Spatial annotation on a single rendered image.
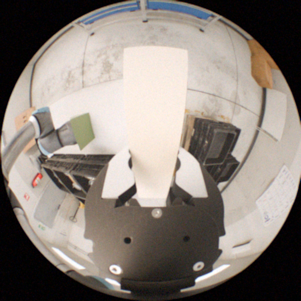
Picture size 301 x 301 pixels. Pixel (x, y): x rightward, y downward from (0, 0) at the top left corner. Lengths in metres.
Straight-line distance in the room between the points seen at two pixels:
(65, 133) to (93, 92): 0.28
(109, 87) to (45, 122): 0.38
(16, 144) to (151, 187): 0.50
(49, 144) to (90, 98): 0.35
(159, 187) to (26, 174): 3.56
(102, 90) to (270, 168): 2.91
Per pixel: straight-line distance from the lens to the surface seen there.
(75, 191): 1.15
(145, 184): 0.16
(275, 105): 2.60
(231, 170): 1.59
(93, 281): 0.27
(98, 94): 0.58
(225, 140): 1.12
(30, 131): 0.51
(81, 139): 0.57
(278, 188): 2.65
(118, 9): 1.58
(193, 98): 1.32
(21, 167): 3.52
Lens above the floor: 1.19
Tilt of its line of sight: 57 degrees down
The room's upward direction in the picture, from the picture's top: 180 degrees counter-clockwise
